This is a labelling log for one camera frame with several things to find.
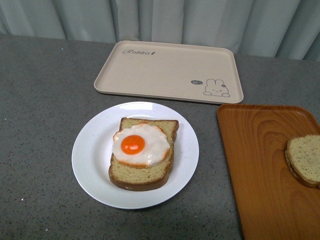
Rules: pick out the fried egg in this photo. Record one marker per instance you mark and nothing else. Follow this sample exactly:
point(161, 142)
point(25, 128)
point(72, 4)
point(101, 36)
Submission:
point(140, 146)

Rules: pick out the bread slice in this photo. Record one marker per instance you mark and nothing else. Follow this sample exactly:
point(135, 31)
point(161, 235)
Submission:
point(303, 159)
point(144, 179)

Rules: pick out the white round plate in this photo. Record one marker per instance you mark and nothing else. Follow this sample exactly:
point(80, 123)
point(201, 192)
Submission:
point(92, 150)

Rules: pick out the grey curtain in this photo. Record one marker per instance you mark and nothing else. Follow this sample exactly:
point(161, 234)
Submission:
point(287, 29)

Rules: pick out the beige rabbit tray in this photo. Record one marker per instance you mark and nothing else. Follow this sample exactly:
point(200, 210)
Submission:
point(171, 71)

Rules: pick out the brown wooden tray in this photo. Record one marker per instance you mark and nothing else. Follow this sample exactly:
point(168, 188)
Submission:
point(271, 203)

